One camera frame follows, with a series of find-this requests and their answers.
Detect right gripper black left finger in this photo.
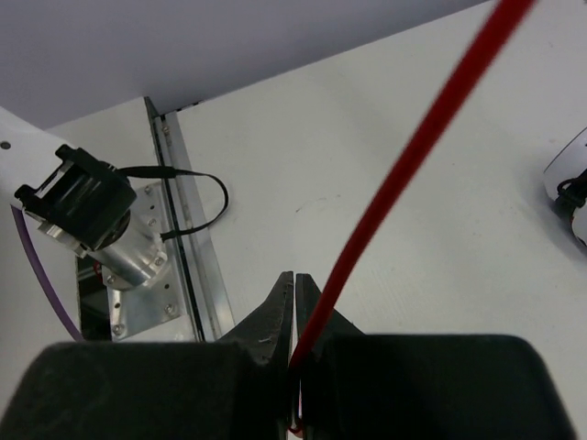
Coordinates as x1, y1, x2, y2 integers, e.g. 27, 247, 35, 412
1, 271, 294, 439

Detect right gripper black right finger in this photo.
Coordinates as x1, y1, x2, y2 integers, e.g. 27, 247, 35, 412
295, 273, 581, 440

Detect red headphone cable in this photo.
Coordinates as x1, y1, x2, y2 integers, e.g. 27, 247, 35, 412
286, 0, 537, 435

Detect white black headphones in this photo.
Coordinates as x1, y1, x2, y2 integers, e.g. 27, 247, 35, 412
543, 128, 586, 248

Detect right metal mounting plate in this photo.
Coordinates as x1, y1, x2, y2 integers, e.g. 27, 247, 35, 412
94, 183, 185, 342

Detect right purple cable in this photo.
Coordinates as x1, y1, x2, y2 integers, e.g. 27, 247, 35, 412
11, 205, 86, 343

